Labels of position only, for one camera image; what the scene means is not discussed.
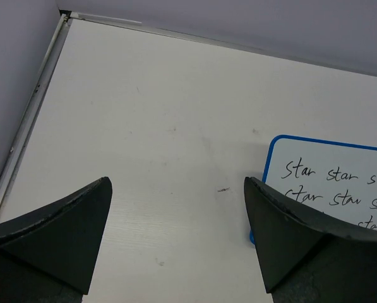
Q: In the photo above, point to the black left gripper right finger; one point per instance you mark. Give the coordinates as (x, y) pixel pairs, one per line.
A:
(306, 255)

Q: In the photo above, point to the blue framed small whiteboard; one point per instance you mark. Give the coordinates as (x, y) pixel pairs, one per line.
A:
(313, 190)

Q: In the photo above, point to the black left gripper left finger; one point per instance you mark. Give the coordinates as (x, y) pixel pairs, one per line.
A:
(49, 254)

